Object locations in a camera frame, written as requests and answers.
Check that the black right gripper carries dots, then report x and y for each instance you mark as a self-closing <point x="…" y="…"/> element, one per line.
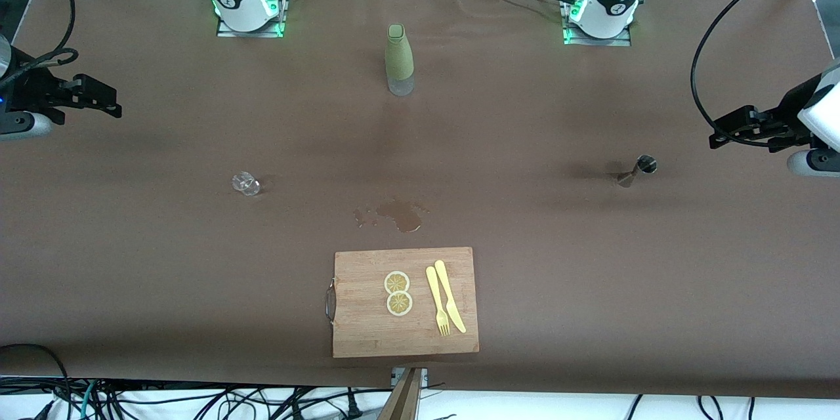
<point x="34" y="88"/>

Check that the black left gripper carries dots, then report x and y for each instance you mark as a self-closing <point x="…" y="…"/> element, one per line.
<point x="782" y="121"/>

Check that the metal double jigger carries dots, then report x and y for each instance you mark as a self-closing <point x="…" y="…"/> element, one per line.
<point x="646" y="164"/>

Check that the small clear glass cup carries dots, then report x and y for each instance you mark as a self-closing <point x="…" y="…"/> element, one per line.
<point x="246" y="184"/>

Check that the brown table cover sheet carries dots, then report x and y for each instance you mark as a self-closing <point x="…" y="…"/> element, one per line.
<point x="197" y="275"/>

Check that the green sleeved glass bottle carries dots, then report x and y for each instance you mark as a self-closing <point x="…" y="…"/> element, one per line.
<point x="399" y="56"/>

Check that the yellow plastic knife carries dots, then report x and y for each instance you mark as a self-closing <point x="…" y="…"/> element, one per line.
<point x="447" y="292"/>

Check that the yellow plastic fork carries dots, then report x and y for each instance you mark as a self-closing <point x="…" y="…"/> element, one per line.
<point x="436" y="302"/>

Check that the lemon slice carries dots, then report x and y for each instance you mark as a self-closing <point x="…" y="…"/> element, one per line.
<point x="396" y="282"/>
<point x="399" y="304"/>

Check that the wooden cutting board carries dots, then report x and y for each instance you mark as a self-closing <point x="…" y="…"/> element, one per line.
<point x="367" y="328"/>

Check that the wooden beam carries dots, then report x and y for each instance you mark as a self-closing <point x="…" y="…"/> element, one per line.
<point x="403" y="400"/>

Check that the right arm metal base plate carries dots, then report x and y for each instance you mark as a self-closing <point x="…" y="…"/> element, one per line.
<point x="249" y="33"/>

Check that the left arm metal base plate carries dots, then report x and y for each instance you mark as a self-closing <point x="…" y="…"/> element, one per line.
<point x="597" y="42"/>

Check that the small metal bracket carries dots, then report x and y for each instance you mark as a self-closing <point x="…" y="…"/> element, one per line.
<point x="423" y="374"/>

